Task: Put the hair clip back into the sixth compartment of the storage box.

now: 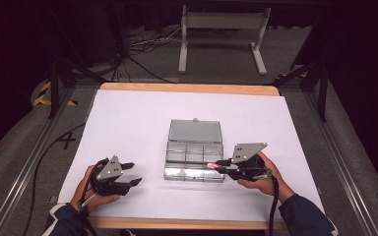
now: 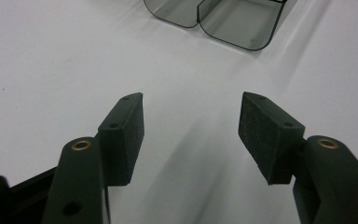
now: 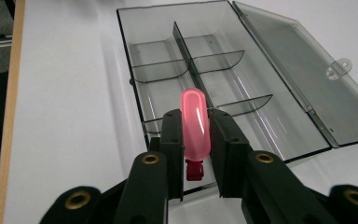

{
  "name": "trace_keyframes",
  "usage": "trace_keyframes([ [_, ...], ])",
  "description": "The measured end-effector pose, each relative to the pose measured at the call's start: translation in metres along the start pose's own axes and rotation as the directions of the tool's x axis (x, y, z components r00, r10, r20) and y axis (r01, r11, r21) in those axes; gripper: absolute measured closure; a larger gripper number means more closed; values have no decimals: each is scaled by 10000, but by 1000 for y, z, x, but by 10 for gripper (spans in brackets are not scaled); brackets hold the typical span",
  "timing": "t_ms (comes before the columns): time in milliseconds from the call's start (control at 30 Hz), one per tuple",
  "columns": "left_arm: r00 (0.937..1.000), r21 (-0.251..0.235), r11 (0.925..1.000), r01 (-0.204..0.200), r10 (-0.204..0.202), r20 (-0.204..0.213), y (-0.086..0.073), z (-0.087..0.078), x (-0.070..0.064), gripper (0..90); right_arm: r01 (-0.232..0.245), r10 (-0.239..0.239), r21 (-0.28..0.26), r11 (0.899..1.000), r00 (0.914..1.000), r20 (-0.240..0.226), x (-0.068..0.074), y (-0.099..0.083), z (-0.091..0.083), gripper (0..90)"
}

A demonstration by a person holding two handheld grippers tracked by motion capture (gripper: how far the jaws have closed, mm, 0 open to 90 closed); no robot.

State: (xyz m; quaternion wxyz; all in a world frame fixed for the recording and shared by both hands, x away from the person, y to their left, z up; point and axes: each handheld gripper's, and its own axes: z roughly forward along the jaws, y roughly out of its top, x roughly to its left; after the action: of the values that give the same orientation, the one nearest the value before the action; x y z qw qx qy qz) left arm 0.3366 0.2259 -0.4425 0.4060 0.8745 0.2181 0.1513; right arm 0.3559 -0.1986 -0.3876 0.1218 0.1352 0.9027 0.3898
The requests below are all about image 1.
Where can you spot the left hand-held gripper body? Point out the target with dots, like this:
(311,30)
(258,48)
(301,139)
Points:
(110,172)

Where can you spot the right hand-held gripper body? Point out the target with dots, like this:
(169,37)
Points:
(246,151)

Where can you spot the small pink object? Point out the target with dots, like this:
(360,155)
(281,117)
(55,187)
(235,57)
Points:
(212,165)

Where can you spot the small colourful pieces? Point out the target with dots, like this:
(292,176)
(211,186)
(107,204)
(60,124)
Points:
(193,152)

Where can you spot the transparent grey compartment box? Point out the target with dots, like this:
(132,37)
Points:
(194,131)

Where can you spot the person's left hand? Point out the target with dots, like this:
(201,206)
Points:
(82,193)

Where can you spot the person's right hand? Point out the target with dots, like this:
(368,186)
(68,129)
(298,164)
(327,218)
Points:
(272,185)

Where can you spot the white paper sheet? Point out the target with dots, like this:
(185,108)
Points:
(138,114)

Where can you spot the black metal stand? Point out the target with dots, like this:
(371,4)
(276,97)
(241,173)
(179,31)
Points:
(54,88)
(323,95)

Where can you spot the aluminium floor rail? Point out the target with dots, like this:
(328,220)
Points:
(341,164)
(29,164)

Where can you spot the white metal stand frame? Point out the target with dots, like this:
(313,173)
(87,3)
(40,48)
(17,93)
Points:
(223,20)

